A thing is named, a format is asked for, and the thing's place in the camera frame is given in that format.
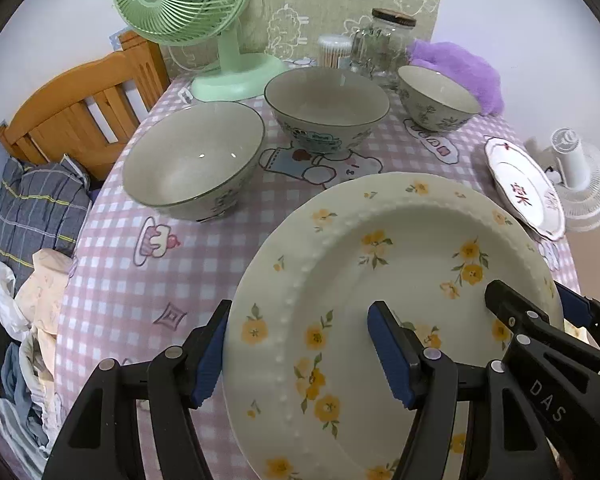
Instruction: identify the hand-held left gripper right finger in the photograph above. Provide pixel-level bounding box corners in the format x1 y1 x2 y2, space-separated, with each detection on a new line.
367 300 561 480

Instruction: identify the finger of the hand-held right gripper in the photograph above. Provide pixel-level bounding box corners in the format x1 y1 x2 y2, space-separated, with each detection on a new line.
554 281 600 358
484 280 600 480

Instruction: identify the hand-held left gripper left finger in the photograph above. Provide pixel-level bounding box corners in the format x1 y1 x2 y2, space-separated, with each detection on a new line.
42 299 233 480

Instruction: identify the yellow flowered plate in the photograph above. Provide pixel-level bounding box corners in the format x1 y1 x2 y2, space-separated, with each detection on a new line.
221 172 566 480

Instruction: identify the white plate with red print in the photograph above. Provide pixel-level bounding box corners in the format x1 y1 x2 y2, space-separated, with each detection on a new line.
484 136 566 240

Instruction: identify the large grey floral bowl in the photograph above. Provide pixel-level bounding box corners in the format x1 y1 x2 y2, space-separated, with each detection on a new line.
263 67 391 153
121 101 266 222

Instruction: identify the pink checkered tablecloth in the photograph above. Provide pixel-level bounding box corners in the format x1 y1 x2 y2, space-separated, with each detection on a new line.
54 57 581 480

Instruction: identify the white fan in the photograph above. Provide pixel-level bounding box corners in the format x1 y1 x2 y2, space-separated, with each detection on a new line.
525 127 600 232

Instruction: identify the cream cloth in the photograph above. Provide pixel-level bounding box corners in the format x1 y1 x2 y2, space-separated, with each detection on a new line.
15 250 78 361

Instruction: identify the pile of blue-grey clothes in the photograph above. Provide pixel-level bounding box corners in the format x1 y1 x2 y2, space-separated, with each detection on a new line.
0 340 63 466

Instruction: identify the grey plaid blanket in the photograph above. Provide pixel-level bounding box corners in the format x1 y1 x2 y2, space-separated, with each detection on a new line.
0 157 93 271

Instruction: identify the small grey floral bowl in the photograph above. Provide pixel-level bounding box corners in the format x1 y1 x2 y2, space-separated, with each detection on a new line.
396 65 482 134

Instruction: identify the purple plush cloth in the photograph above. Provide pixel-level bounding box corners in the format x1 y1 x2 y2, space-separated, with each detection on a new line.
407 39 506 116

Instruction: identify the wooden chair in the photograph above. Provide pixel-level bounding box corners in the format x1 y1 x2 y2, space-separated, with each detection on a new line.
0 30 171 181

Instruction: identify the small glass jar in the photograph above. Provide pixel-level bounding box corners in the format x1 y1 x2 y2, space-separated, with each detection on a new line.
349 27 381 76

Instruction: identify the toothpick holder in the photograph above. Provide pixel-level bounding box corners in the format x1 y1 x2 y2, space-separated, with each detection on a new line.
317 35 352 68

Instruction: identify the glass jar with dark lid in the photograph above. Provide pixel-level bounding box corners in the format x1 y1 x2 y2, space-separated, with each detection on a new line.
367 8 417 88

